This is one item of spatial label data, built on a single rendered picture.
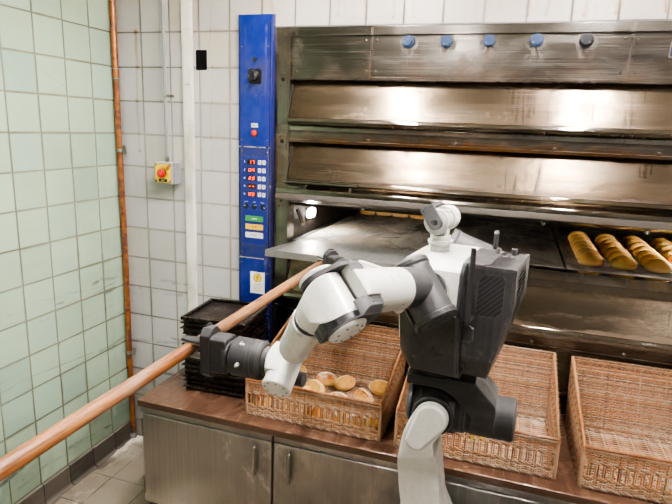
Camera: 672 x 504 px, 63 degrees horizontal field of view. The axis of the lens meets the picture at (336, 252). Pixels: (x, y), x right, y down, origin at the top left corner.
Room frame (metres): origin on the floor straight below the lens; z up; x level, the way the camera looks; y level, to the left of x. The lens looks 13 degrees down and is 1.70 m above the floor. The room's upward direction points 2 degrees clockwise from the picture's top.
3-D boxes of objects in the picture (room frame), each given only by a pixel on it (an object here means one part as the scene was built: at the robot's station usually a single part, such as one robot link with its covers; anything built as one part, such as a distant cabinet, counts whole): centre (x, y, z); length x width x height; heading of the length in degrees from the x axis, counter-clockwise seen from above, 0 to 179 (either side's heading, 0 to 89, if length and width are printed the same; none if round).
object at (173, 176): (2.59, 0.81, 1.46); 0.10 x 0.07 x 0.10; 72
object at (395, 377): (2.11, 0.00, 0.72); 0.56 x 0.49 x 0.28; 72
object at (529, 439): (1.92, -0.57, 0.72); 0.56 x 0.49 x 0.28; 73
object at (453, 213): (1.38, -0.27, 1.47); 0.10 x 0.07 x 0.09; 154
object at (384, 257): (2.25, -0.03, 1.19); 0.55 x 0.36 x 0.03; 71
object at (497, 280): (1.35, -0.32, 1.27); 0.34 x 0.30 x 0.36; 154
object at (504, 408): (1.34, -0.35, 1.00); 0.28 x 0.13 x 0.18; 72
